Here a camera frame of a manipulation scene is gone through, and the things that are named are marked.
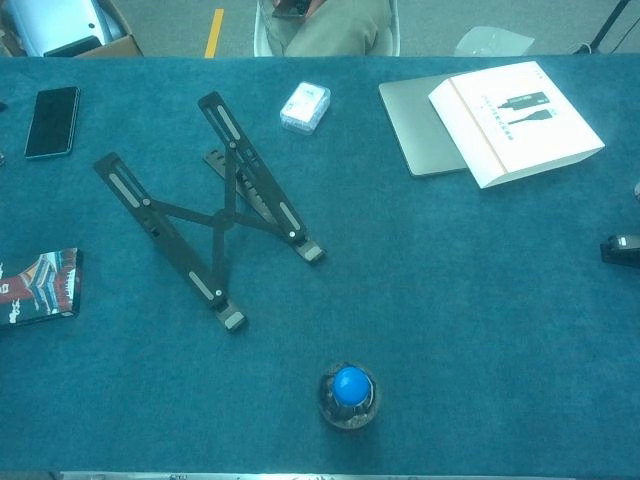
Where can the black tripod leg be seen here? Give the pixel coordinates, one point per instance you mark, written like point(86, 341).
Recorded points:
point(611, 22)

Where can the seated person in khaki trousers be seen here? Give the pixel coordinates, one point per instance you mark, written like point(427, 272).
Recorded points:
point(335, 30)

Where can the small black device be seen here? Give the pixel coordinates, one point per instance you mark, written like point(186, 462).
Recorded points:
point(622, 250)

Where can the small clear plastic case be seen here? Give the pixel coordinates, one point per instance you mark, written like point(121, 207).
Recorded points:
point(305, 107)

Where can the dark bottle with blue cap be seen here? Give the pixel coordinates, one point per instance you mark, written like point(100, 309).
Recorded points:
point(352, 387)

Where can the black folding laptop stand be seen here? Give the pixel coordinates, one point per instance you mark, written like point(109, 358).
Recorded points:
point(222, 218)

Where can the brown cardboard box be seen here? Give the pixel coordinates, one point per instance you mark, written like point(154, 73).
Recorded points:
point(120, 47)

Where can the silver closed laptop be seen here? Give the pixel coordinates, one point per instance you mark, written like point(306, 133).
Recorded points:
point(415, 125)

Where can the red illustrated book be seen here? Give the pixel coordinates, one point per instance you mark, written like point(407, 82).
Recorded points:
point(40, 285)

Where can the flat black device in carton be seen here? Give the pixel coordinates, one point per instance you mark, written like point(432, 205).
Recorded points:
point(75, 46)

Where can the black smartphone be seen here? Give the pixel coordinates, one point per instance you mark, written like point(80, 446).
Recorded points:
point(52, 122)

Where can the teal table cloth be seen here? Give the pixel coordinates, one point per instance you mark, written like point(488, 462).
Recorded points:
point(450, 300)

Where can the phone held by person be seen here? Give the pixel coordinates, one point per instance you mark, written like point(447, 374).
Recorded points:
point(290, 11)

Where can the pale grey flat device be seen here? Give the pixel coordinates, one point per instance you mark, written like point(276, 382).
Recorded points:
point(55, 20)

